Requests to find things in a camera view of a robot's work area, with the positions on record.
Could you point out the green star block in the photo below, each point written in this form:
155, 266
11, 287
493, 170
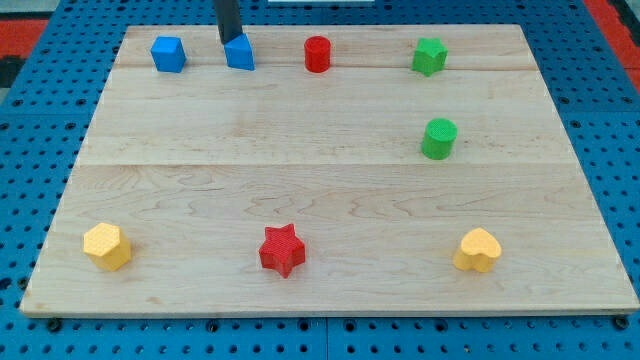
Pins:
429, 56

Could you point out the yellow hexagon block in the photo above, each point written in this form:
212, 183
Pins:
107, 246

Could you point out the blue cube block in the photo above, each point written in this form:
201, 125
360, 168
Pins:
168, 54

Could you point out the yellow heart block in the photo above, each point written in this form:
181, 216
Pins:
478, 250

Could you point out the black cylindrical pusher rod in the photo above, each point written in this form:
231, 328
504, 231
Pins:
228, 19

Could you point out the wooden board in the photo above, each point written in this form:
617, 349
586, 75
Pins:
193, 166

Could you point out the blue triangular prism block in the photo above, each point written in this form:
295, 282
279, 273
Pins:
239, 53

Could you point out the green cylinder block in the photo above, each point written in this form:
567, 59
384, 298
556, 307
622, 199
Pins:
439, 137

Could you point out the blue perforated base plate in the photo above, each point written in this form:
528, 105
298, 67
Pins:
48, 109

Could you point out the red cylinder block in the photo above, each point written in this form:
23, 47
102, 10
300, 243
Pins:
317, 51

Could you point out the red star block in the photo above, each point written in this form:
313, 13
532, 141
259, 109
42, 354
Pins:
282, 250

